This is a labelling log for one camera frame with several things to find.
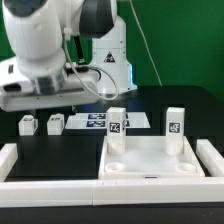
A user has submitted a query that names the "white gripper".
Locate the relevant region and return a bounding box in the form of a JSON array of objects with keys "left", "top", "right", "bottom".
[{"left": 0, "top": 57, "right": 100, "bottom": 112}]

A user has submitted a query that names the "white square tabletop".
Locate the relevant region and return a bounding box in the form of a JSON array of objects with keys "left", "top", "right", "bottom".
[{"left": 98, "top": 136, "right": 205, "bottom": 179}]

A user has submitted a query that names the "white sheet with tags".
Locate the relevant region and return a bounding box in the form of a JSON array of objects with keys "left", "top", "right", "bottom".
[{"left": 65, "top": 112, "right": 150, "bottom": 130}]

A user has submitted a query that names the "white U-shaped obstacle fence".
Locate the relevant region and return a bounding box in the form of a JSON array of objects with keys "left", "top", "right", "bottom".
[{"left": 0, "top": 140, "right": 224, "bottom": 208}]

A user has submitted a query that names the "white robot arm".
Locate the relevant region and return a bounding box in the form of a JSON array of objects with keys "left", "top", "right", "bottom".
[{"left": 0, "top": 0, "right": 137, "bottom": 111}]

